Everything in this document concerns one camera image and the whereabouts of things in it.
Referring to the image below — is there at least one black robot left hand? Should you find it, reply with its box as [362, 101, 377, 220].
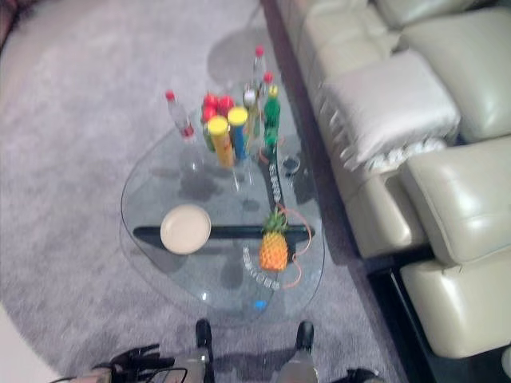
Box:
[90, 343, 173, 383]

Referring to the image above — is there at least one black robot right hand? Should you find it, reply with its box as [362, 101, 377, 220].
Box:
[342, 366, 385, 383]

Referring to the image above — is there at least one cream round plate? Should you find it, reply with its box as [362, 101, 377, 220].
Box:
[160, 203, 212, 255]

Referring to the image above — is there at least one robot left leg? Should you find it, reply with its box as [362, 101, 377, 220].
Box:
[172, 318, 217, 383]

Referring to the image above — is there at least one orange toy pineapple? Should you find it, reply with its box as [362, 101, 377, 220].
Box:
[258, 207, 291, 274]

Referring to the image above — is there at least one cream leather sofa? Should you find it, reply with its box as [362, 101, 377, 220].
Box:
[274, 0, 511, 360]

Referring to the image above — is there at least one dark small cup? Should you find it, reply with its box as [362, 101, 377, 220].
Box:
[281, 154, 302, 177]

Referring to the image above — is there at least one clear bottle red label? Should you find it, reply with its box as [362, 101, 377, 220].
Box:
[164, 89, 198, 144]

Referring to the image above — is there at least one blue can yellow lid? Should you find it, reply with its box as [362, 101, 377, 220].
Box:
[227, 105, 250, 161]

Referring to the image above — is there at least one grey fringed cushion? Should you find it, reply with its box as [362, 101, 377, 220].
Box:
[318, 50, 463, 173]

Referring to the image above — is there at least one green plastic bottle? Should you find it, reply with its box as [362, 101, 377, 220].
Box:
[261, 85, 281, 159]

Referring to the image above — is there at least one clear bottle white cap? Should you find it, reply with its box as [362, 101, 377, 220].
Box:
[242, 89, 261, 149]

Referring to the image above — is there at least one tall clear bottle red cap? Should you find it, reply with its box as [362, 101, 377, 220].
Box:
[251, 44, 267, 88]

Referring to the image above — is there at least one thin orange cord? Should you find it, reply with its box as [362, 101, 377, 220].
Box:
[274, 202, 315, 290]

